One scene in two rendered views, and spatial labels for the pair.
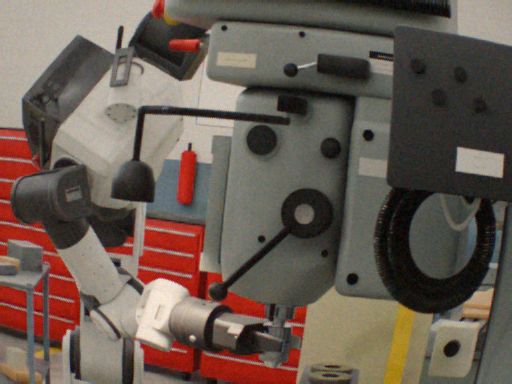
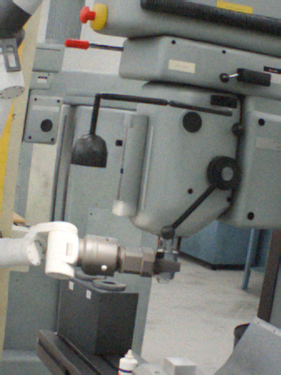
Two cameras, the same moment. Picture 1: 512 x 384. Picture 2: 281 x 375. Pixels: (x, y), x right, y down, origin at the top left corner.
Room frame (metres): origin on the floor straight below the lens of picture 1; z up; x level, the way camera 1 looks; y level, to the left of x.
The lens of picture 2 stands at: (0.35, 1.17, 1.55)
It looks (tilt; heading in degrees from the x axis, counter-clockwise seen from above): 5 degrees down; 322
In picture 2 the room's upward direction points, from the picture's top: 7 degrees clockwise
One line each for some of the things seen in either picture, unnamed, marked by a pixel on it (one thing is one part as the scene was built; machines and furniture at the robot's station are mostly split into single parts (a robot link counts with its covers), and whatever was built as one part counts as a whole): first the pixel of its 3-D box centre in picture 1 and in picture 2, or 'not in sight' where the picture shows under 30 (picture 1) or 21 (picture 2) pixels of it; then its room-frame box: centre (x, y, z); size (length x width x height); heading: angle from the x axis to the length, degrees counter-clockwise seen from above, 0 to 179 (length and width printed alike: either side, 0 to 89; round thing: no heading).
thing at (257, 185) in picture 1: (295, 196); (182, 157); (1.78, -0.06, 1.47); 0.21 x 0.19 x 0.32; 165
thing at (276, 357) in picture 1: (275, 345); (165, 266); (1.78, -0.06, 1.23); 0.05 x 0.05 x 0.05
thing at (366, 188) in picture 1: (413, 210); (255, 166); (1.73, -0.24, 1.47); 0.24 x 0.19 x 0.26; 165
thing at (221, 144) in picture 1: (221, 204); (130, 164); (1.81, 0.05, 1.45); 0.04 x 0.04 x 0.21; 75
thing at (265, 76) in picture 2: (327, 68); (242, 77); (1.63, -0.08, 1.66); 0.12 x 0.04 x 0.04; 75
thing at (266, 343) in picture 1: (264, 343); (166, 266); (1.76, -0.04, 1.24); 0.06 x 0.02 x 0.03; 56
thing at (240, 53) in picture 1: (332, 64); (206, 68); (1.77, -0.10, 1.68); 0.34 x 0.24 x 0.10; 75
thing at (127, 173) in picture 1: (133, 179); (89, 149); (1.76, 0.19, 1.47); 0.07 x 0.07 x 0.06
